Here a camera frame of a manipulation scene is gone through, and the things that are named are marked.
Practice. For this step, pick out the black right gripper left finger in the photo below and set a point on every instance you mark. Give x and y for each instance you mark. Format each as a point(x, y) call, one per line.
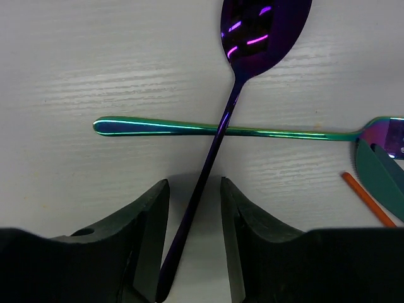
point(116, 259)

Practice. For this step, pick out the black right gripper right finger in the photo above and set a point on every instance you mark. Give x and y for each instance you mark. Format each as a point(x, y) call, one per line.
point(271, 261)

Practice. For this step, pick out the purple metal spoon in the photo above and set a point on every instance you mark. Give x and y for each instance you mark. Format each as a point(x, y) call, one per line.
point(256, 35)

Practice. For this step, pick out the orange chopstick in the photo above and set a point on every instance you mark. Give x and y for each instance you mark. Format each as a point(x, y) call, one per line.
point(367, 200)

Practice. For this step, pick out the teal metal knife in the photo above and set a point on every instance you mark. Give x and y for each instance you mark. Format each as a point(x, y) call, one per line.
point(380, 175)

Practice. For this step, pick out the iridescent green fork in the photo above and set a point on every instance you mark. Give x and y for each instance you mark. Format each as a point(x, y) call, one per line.
point(387, 132)

